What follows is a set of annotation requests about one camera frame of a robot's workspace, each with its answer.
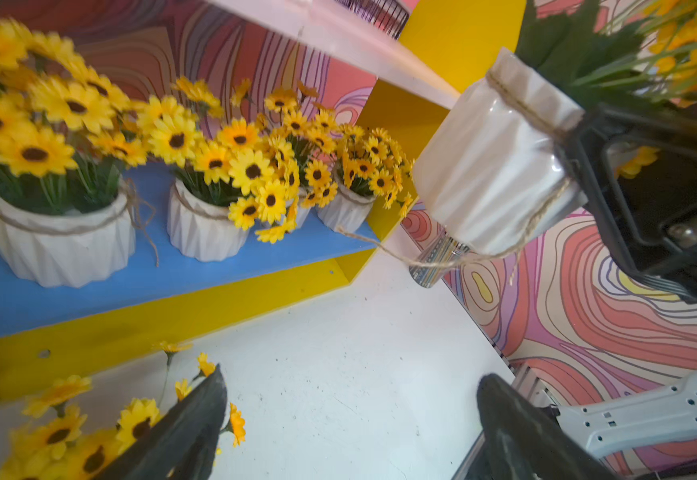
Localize shelf sunflower pot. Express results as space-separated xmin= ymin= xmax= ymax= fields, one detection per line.
xmin=411 ymin=1 xmax=697 ymax=259
xmin=222 ymin=80 xmax=340 ymax=231
xmin=0 ymin=18 xmax=148 ymax=288
xmin=0 ymin=340 xmax=248 ymax=480
xmin=318 ymin=124 xmax=417 ymax=235
xmin=86 ymin=76 xmax=302 ymax=263

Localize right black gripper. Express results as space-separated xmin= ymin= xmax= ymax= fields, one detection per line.
xmin=563 ymin=104 xmax=697 ymax=300

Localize yellow wooden shelf unit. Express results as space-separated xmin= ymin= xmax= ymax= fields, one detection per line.
xmin=0 ymin=0 xmax=530 ymax=415

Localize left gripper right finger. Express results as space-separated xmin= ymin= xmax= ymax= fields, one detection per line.
xmin=477 ymin=374 xmax=617 ymax=480

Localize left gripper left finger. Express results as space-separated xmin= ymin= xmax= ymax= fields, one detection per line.
xmin=96 ymin=367 xmax=228 ymax=479

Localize clear cup of pencils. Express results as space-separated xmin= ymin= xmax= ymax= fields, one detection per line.
xmin=409 ymin=230 xmax=470 ymax=288

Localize black wire basket back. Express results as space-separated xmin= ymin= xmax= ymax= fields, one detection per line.
xmin=338 ymin=0 xmax=411 ymax=40

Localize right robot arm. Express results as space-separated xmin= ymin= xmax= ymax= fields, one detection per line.
xmin=551 ymin=104 xmax=697 ymax=458

